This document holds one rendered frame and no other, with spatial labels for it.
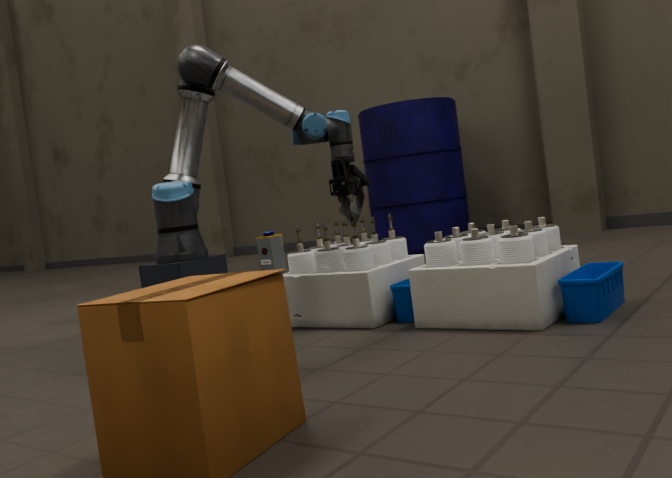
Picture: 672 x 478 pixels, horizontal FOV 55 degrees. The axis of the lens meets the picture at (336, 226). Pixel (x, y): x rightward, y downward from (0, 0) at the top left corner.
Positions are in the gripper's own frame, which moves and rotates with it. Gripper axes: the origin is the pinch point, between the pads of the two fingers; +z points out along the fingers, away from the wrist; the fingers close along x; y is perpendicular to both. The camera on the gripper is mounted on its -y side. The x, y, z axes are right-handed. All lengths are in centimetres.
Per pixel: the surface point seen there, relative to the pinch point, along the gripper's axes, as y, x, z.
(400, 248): -20.4, 5.4, 12.7
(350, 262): 5.3, -0.3, 13.5
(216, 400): 109, 34, 22
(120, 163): -299, -453, -74
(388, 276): -3.6, 8.1, 19.9
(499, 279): 11, 50, 20
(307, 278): 7.3, -16.4, 17.7
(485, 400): 67, 62, 34
